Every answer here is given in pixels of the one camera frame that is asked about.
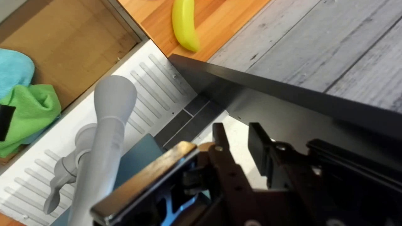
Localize green cloth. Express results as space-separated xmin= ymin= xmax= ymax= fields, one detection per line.
xmin=0 ymin=83 xmax=62 ymax=159

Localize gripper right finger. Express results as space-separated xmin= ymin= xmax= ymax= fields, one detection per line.
xmin=247 ymin=122 xmax=402 ymax=226

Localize black block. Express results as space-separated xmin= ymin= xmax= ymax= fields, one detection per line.
xmin=0 ymin=105 xmax=16 ymax=142

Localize yellow toy banana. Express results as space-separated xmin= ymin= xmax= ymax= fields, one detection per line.
xmin=171 ymin=0 xmax=201 ymax=53

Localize grey toy tap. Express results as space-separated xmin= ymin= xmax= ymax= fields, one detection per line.
xmin=43 ymin=75 xmax=138 ymax=226

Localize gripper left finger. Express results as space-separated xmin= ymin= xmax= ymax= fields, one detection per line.
xmin=90 ymin=122 xmax=255 ymax=226

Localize light blue cloth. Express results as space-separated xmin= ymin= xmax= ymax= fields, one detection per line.
xmin=0 ymin=48 xmax=35 ymax=100

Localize grey tap lever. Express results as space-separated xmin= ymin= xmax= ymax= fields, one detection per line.
xmin=43 ymin=123 xmax=98 ymax=215

